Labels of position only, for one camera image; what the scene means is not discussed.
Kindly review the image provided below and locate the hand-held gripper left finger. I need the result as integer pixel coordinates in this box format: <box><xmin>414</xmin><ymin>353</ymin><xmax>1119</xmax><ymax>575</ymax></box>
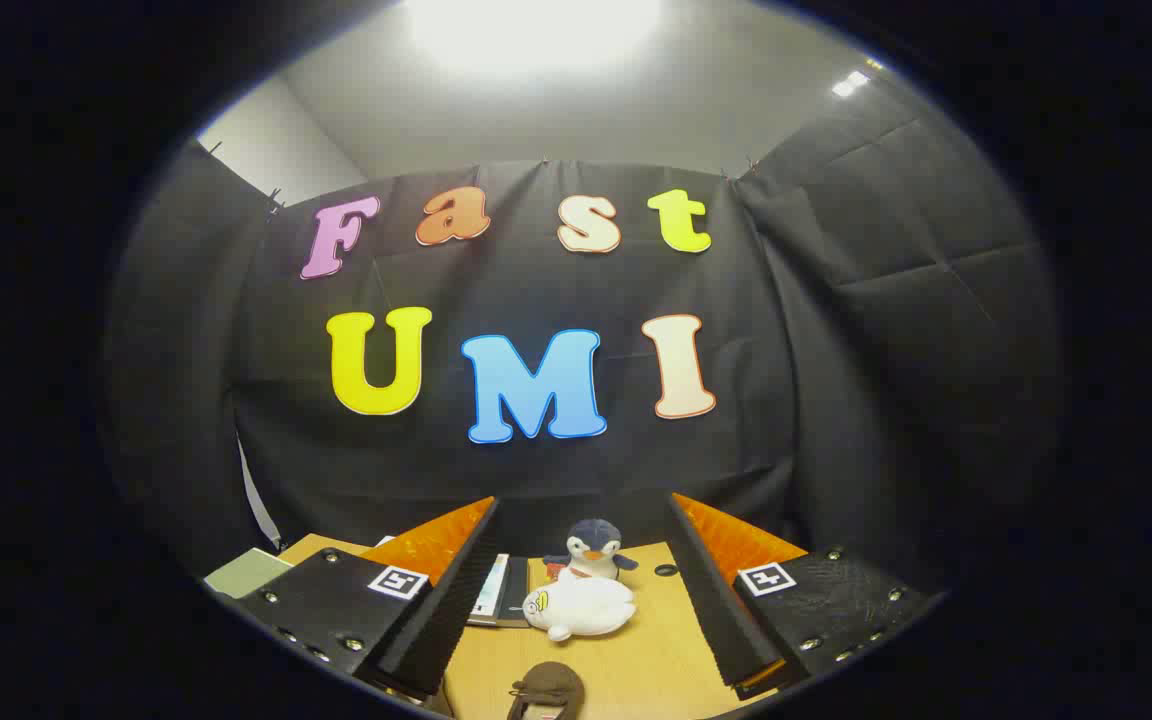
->
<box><xmin>234</xmin><ymin>496</ymin><xmax>501</xmax><ymax>698</ymax></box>

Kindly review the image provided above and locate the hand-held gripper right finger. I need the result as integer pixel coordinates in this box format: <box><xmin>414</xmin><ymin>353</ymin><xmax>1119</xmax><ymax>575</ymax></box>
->
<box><xmin>667</xmin><ymin>491</ymin><xmax>945</xmax><ymax>700</ymax></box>

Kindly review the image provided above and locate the beige fabric storage box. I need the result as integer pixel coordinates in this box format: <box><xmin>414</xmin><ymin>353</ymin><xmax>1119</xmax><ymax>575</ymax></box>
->
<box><xmin>204</xmin><ymin>547</ymin><xmax>294</xmax><ymax>601</ymax></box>

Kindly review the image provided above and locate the teal cover book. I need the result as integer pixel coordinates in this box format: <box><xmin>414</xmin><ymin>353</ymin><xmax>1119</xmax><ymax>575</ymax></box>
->
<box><xmin>466</xmin><ymin>553</ymin><xmax>531</xmax><ymax>629</ymax></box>

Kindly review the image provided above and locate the white plush toy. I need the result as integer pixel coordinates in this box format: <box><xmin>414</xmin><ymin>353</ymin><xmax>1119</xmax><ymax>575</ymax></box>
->
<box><xmin>521</xmin><ymin>575</ymin><xmax>637</xmax><ymax>643</ymax></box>

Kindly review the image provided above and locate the penguin plush toy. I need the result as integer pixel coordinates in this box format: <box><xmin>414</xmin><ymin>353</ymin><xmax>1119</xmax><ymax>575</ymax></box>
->
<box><xmin>543</xmin><ymin>518</ymin><xmax>639</xmax><ymax>581</ymax></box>

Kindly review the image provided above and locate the large ceiling light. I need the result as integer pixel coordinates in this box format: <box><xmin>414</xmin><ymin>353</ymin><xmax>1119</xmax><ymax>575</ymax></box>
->
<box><xmin>406</xmin><ymin>0</ymin><xmax>665</xmax><ymax>76</ymax></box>

